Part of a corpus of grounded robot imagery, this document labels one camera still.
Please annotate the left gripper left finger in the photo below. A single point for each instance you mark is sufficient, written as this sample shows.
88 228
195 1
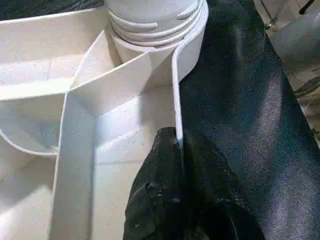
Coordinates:
157 195

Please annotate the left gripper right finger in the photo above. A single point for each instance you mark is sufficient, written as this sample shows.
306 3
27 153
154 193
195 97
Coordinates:
215 200

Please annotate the white plastic table top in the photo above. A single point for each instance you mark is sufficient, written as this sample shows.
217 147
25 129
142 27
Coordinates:
75 100

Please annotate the white plastic table leg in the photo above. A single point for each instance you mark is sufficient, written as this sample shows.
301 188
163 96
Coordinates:
150 20

